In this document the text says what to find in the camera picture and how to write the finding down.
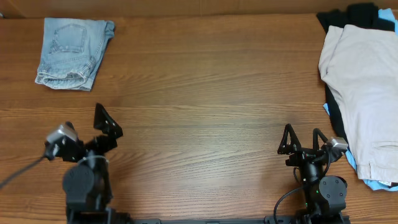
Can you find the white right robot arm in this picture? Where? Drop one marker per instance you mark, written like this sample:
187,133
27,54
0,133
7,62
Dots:
325,195

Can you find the black garment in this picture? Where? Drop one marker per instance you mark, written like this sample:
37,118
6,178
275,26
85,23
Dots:
363,15

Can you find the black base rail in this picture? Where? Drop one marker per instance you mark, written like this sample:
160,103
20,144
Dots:
265,220

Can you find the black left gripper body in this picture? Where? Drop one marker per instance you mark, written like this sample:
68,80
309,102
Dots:
93,145

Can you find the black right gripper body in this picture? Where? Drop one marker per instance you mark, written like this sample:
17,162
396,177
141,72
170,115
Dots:
304,152

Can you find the brown cardboard back panel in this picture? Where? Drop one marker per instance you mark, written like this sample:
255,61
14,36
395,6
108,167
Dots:
131,8

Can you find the beige folded garment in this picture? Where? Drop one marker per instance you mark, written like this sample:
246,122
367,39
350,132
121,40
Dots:
360,68

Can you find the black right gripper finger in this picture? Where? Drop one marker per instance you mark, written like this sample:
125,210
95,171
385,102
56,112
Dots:
290,143
317,134

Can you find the light blue denim shorts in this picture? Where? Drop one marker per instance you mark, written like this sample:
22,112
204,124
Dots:
72,52

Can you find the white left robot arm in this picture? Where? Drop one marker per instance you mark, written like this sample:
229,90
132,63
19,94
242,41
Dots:
87,184

